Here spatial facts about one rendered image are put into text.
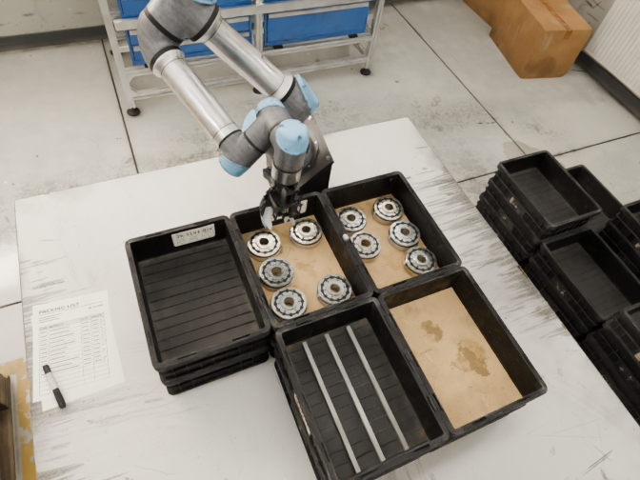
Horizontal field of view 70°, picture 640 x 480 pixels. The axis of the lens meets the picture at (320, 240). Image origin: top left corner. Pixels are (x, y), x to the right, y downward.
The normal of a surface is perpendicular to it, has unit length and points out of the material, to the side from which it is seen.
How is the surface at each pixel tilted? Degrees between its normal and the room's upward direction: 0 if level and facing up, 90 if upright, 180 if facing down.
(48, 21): 90
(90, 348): 0
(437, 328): 0
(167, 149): 0
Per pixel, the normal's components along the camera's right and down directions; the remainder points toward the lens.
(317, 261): 0.11, -0.57
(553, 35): 0.20, 0.80
